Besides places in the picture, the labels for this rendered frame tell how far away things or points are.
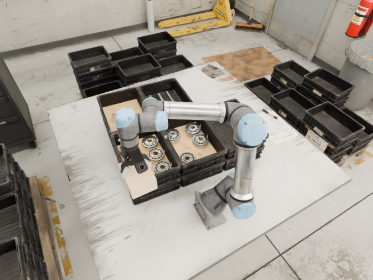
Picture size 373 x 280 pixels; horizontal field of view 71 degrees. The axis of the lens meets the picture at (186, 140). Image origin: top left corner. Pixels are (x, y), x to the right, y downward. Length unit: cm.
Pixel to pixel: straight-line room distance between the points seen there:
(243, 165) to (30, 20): 395
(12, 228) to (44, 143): 119
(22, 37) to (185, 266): 399
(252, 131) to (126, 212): 88
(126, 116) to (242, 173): 55
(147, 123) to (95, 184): 84
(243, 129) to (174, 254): 76
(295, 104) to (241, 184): 184
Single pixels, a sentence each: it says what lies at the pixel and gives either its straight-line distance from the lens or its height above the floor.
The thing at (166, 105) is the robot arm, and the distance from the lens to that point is 110.
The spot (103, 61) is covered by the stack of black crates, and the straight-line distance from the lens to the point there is 306.
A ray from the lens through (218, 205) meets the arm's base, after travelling 143.
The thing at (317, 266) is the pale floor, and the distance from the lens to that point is 242.
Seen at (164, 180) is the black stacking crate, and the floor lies 84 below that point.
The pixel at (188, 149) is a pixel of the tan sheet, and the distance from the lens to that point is 165.
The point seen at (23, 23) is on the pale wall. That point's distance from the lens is 460.
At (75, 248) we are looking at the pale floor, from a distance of 236.
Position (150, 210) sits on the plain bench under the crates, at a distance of 157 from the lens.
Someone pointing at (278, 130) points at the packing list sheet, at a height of 70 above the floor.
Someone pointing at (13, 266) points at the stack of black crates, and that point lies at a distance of 191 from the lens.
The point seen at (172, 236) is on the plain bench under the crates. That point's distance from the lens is 150.
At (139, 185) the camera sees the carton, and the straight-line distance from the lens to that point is 116.
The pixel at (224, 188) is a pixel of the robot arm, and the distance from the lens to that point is 139.
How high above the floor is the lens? 209
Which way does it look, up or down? 48 degrees down
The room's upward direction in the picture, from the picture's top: 2 degrees clockwise
